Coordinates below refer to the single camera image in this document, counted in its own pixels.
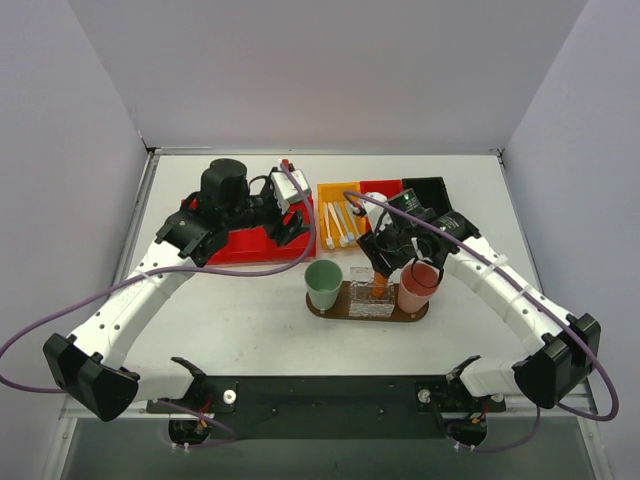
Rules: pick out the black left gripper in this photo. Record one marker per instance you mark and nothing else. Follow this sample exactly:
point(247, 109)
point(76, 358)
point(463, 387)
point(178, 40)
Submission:
point(279, 223)

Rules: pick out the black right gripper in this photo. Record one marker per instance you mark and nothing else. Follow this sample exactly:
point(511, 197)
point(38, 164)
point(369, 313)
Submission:
point(382, 255)

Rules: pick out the orange toothpaste tube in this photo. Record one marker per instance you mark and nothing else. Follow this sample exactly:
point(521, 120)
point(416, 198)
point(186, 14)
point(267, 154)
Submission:
point(380, 284)

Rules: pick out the clear textured glass holder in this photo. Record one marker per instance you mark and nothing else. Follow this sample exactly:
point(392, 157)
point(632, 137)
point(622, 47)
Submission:
point(361, 303)

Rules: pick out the pink cup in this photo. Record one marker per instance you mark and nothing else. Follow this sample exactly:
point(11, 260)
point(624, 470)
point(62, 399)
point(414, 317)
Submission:
point(418, 283)

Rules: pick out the green cup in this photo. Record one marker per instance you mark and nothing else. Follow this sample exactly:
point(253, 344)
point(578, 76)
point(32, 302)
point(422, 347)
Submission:
point(323, 280)

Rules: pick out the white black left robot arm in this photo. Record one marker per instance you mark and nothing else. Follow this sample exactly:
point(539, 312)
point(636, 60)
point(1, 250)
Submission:
point(88, 364)

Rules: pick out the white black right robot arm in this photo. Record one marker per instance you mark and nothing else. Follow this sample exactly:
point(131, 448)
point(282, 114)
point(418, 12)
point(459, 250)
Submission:
point(560, 347)

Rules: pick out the white toothbrush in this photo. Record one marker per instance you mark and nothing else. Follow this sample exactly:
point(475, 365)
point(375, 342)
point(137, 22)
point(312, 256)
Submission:
point(333, 214)
point(329, 239)

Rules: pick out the brown oval wooden tray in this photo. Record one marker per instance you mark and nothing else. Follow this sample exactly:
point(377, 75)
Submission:
point(340, 310)

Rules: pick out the red toothpaste bin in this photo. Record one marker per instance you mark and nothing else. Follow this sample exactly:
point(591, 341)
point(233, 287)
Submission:
point(388, 187)

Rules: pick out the yellow bin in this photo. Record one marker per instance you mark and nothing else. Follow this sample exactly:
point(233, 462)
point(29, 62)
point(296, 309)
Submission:
point(331, 192)

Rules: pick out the black bin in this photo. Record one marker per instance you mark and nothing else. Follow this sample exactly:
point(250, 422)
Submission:
point(431, 192)

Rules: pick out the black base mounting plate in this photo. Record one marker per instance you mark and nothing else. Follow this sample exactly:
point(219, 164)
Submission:
point(336, 407)

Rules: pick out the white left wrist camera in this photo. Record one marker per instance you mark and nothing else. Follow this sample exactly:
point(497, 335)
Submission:
point(285, 191)

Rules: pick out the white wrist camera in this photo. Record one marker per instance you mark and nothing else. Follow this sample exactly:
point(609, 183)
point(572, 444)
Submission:
point(285, 191)
point(370, 212)

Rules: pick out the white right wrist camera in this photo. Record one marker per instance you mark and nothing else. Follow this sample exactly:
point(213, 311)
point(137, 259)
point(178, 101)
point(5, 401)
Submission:
point(370, 212)

